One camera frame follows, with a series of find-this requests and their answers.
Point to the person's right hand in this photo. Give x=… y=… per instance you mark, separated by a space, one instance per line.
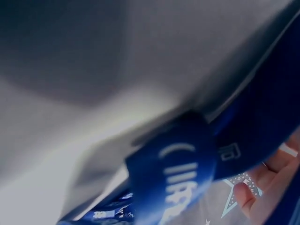
x=276 y=187

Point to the person's right fingers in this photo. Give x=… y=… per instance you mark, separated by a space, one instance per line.
x=245 y=195

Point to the blue snack packet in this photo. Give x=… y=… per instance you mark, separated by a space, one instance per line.
x=178 y=150

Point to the blue white printed packet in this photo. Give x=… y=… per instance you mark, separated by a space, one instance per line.
x=105 y=212

